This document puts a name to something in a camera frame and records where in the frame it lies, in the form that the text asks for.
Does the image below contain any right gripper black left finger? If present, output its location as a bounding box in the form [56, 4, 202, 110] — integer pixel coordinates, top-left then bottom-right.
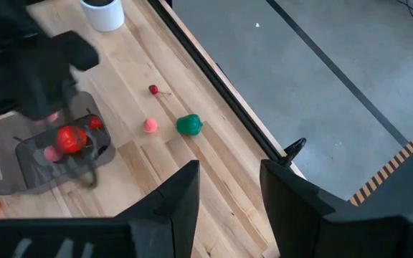
[115, 160, 201, 258]

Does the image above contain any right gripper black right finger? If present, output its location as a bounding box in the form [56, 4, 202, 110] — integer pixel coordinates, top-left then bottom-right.
[260, 159, 336, 258]

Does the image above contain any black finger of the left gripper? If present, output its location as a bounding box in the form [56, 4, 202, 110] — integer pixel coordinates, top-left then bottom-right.
[62, 80, 98, 189]

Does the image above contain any red toy tomato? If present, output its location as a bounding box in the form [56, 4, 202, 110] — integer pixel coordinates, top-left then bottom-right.
[55, 125, 88, 154]

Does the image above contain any bright red toy cherry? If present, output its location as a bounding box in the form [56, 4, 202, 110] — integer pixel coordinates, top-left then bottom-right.
[87, 115, 104, 130]

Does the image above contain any pink toy peach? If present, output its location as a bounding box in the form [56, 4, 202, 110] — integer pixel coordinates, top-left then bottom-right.
[142, 118, 159, 134]
[43, 145, 64, 163]

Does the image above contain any green toy bell pepper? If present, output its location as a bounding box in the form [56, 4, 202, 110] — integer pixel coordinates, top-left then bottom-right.
[176, 113, 204, 137]

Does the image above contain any crimson toy cherry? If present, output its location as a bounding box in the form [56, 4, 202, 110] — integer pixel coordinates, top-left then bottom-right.
[148, 84, 172, 96]

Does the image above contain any black clamp lever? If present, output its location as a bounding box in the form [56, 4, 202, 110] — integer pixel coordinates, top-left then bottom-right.
[280, 137, 307, 168]

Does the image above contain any white cup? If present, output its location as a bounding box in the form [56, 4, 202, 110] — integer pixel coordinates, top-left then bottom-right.
[80, 0, 125, 33]

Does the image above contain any black mat with hazard stripes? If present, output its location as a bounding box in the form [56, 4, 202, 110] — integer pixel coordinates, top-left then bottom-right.
[348, 124, 413, 223]

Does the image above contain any black floor tape line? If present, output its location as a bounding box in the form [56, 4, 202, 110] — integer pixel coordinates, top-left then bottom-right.
[265, 0, 410, 148]

